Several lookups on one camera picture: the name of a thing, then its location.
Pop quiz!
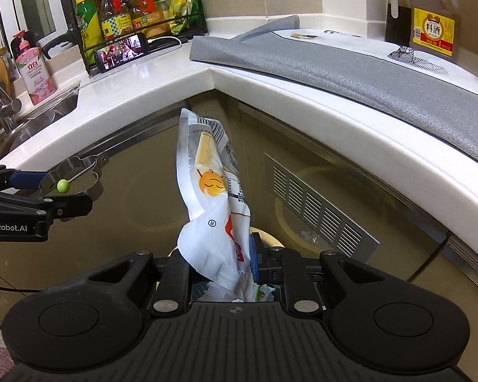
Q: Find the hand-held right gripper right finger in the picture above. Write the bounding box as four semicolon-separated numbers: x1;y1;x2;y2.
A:
248;231;395;316

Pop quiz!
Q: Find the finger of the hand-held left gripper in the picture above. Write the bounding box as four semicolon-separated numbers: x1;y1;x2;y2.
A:
0;191;94;223
0;164;50;192

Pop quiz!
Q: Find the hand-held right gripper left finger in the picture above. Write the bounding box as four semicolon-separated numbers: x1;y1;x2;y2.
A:
77;249;194;317

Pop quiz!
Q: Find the metal ring tool green ball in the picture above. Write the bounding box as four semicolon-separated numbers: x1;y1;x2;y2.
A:
39;154;108;208

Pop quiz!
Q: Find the white snack bag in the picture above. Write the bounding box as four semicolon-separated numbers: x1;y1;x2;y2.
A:
176;107;259;301

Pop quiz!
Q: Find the stainless steel sink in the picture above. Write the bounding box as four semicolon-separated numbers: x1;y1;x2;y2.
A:
0;83;80;156

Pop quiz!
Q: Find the metal faucet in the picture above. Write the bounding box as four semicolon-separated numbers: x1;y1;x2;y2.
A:
0;81;22;134

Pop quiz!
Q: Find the metal vent grille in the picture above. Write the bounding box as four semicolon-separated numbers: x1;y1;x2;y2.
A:
264;153;380;265

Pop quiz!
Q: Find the pink dish soap bottle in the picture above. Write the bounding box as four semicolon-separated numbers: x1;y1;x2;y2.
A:
11;30;56;106

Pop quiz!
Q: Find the black smartphone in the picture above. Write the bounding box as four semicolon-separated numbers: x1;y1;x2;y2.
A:
95;33;149;73

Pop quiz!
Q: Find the green yellow-capped bottle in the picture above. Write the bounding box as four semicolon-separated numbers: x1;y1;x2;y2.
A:
75;0;104;50

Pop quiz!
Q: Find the window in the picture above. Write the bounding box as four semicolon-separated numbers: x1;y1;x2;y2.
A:
0;0;70;54

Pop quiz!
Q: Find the red-capped oil bottle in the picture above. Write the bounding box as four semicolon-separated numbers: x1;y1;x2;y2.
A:
99;0;134;38

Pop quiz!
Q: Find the grey counter mat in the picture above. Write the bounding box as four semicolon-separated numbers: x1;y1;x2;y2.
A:
189;15;478;170

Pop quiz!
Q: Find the orange-capped amber bottle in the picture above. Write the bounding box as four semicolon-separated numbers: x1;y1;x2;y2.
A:
128;0;166;36

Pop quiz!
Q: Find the yellow snack bag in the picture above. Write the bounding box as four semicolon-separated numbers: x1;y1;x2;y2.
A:
164;0;194;34

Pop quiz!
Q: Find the dark oil dispenser bottle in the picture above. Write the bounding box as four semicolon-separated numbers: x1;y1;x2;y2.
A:
384;0;413;46

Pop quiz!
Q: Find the yellow-label cooking wine jug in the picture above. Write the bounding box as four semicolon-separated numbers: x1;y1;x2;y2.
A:
409;0;460;64

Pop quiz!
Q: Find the black cable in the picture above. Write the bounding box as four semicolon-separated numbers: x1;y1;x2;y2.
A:
0;280;38;292

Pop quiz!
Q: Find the black pan handle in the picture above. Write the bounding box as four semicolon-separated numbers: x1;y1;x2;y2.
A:
41;30;74;60

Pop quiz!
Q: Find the white charging cable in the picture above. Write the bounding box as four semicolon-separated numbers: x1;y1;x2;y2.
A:
145;36;194;52

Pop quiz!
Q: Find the black wire rack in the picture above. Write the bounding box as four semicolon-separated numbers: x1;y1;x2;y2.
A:
64;0;208;78

